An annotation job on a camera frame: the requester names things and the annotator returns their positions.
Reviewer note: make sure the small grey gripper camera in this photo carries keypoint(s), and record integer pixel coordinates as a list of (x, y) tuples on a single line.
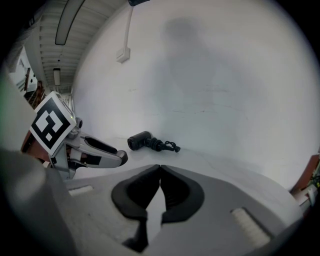
[(76, 127)]

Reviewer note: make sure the small ceiling light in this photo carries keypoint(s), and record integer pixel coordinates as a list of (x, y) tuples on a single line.
[(56, 77)]

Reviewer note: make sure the round white table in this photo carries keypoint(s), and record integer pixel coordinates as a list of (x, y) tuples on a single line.
[(212, 165)]

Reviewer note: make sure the wooden staircase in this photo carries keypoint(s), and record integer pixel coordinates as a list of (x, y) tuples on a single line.
[(36, 92)]

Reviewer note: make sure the white wall switch box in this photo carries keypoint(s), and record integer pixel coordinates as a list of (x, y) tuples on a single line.
[(123, 55)]

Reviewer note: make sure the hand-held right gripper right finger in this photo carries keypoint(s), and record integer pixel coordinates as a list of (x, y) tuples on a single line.
[(187, 195)]

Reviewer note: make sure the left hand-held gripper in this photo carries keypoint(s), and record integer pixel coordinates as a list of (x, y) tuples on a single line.
[(51, 122)]

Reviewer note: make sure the black wall-mounted fixture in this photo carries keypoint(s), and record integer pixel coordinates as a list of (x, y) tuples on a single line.
[(138, 2)]

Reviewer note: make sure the brown wooden cabinet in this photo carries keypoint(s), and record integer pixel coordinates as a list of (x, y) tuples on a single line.
[(308, 172)]

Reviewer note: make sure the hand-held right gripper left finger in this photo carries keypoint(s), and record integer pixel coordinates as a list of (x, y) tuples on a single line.
[(130, 190)]

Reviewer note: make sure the long ceiling light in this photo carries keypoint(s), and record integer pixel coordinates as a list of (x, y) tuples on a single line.
[(68, 22)]

